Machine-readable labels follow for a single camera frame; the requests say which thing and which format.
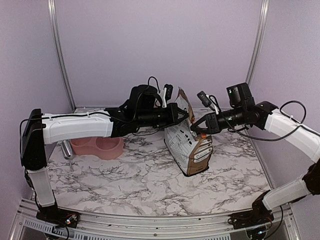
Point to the pink double pet feeder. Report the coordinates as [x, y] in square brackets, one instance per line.
[105, 148]

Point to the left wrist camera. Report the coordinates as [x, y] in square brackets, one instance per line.
[163, 96]

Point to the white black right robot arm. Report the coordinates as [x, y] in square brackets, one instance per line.
[271, 118]

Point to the right aluminium frame post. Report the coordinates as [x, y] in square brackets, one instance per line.
[260, 33]

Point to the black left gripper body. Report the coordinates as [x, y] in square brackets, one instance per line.
[170, 119]

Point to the aluminium front frame rail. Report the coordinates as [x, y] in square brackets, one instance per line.
[102, 226]

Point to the aluminium frame post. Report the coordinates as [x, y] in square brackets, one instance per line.
[59, 52]
[260, 33]

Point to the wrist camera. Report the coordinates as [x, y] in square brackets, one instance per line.
[209, 101]
[163, 96]

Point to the silver metal scoop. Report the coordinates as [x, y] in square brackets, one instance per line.
[67, 153]

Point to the white brown pet food bag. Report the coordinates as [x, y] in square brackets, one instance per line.
[192, 152]

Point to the left aluminium frame post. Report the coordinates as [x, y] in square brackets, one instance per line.
[59, 52]

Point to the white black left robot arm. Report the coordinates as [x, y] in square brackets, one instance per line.
[147, 106]

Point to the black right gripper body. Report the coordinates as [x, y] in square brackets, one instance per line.
[216, 126]

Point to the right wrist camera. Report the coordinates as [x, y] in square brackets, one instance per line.
[209, 101]

